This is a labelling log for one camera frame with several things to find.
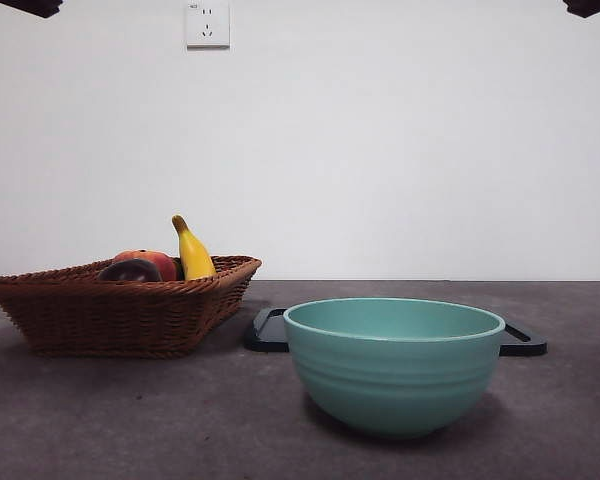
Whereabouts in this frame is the dark purple plum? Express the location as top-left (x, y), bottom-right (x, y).
top-left (96, 259), bottom-right (162, 282)

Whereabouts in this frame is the teal ribbed bowl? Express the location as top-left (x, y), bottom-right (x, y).
top-left (282, 297), bottom-right (506, 441)

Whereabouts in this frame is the red orange peach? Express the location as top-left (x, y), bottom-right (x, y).
top-left (111, 248), bottom-right (178, 282)

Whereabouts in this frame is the yellow banana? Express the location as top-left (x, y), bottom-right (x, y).
top-left (171, 214), bottom-right (217, 281)

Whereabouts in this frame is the brown wicker basket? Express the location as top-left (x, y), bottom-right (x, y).
top-left (0, 255), bottom-right (263, 359)

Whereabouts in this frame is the black rectangular tray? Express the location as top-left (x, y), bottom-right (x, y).
top-left (243, 307), bottom-right (549, 357)

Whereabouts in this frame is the white wall power socket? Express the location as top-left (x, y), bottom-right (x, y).
top-left (186, 2), bottom-right (231, 50)

